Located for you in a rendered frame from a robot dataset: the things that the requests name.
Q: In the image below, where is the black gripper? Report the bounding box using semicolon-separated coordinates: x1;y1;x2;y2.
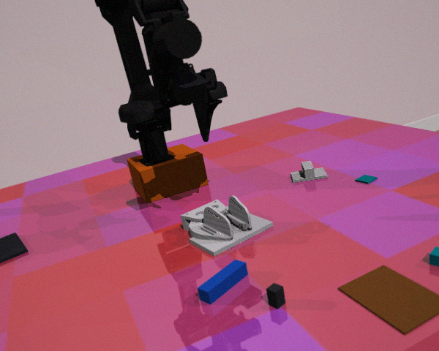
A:
118;59;228;157

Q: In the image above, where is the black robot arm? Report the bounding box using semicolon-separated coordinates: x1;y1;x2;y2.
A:
95;0;217;167

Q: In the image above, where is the blue rectangular block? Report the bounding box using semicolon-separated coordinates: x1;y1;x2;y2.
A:
198;260;248;305

